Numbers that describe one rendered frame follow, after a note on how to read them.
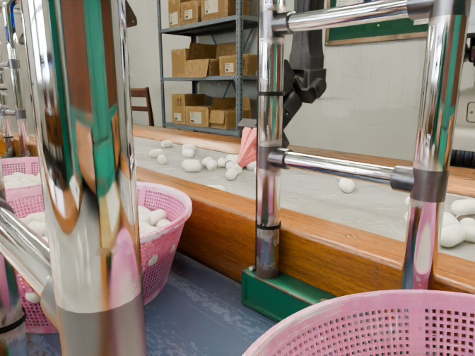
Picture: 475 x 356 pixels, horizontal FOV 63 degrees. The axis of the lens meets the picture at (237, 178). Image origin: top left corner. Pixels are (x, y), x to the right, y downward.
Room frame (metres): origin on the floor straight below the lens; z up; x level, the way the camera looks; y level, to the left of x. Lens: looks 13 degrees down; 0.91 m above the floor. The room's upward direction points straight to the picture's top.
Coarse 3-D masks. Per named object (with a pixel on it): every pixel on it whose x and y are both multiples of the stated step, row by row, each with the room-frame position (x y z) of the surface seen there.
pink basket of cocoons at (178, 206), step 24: (24, 192) 0.50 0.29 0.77; (144, 192) 0.54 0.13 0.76; (168, 192) 0.51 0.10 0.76; (24, 216) 0.49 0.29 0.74; (168, 216) 0.50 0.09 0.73; (144, 240) 0.34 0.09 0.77; (168, 240) 0.38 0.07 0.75; (144, 264) 0.35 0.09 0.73; (168, 264) 0.40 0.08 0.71; (24, 288) 0.31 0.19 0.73; (144, 288) 0.37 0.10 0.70
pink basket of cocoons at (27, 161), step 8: (8, 160) 0.74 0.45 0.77; (16, 160) 0.74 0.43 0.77; (24, 160) 0.75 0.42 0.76; (32, 160) 0.75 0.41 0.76; (8, 168) 0.73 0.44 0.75; (32, 184) 0.53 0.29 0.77; (40, 184) 0.54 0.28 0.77; (8, 192) 0.51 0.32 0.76; (40, 200) 0.55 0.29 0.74; (32, 208) 0.54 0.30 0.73
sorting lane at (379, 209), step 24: (144, 144) 1.13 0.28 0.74; (168, 168) 0.79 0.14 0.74; (216, 168) 0.79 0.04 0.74; (240, 192) 0.60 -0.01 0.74; (288, 192) 0.60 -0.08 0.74; (312, 192) 0.60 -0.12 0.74; (336, 192) 0.60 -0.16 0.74; (360, 192) 0.60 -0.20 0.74; (384, 192) 0.60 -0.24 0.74; (336, 216) 0.48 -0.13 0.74; (360, 216) 0.48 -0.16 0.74; (384, 216) 0.48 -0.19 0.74; (456, 216) 0.48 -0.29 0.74
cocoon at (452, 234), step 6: (444, 228) 0.38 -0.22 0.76; (450, 228) 0.38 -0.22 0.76; (456, 228) 0.38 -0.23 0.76; (462, 228) 0.39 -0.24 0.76; (444, 234) 0.38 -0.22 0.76; (450, 234) 0.37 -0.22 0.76; (456, 234) 0.38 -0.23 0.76; (462, 234) 0.38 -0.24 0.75; (444, 240) 0.37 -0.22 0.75; (450, 240) 0.37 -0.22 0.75; (456, 240) 0.37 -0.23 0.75; (462, 240) 0.38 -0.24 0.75; (444, 246) 0.38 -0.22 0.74; (450, 246) 0.37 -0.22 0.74
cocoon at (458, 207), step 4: (460, 200) 0.48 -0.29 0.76; (464, 200) 0.48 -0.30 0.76; (468, 200) 0.48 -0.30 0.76; (472, 200) 0.49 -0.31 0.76; (452, 204) 0.49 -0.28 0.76; (456, 204) 0.48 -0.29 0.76; (460, 204) 0.48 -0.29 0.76; (464, 204) 0.48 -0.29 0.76; (468, 204) 0.48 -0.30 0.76; (472, 204) 0.48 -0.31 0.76; (452, 208) 0.48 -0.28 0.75; (456, 208) 0.48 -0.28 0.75; (460, 208) 0.47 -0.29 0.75; (464, 208) 0.47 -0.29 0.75; (468, 208) 0.47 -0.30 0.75; (472, 208) 0.48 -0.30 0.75; (452, 212) 0.49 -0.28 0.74; (456, 212) 0.48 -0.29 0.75; (460, 212) 0.47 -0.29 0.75; (464, 212) 0.47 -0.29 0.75; (468, 212) 0.48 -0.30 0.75; (472, 212) 0.48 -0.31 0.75
